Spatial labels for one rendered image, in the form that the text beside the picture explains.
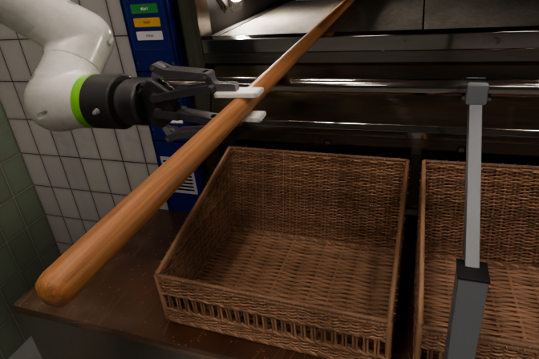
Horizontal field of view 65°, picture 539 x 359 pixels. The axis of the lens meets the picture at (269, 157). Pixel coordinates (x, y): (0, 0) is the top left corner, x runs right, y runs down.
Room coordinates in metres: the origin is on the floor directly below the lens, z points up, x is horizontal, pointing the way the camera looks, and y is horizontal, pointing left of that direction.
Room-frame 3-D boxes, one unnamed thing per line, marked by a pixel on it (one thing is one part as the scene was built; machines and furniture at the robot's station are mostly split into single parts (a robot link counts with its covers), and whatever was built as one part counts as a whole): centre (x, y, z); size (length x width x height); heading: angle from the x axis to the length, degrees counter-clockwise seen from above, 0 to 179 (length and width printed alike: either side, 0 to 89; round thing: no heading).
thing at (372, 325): (0.90, -0.04, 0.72); 0.56 x 0.49 x 0.28; 68
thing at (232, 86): (0.62, 0.06, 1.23); 0.05 x 0.01 x 0.03; 70
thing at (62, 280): (1.03, -0.13, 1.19); 1.71 x 0.03 x 0.03; 160
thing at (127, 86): (0.66, 0.18, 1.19); 0.09 x 0.07 x 0.08; 70
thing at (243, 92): (0.61, 0.04, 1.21); 0.07 x 0.03 x 0.01; 70
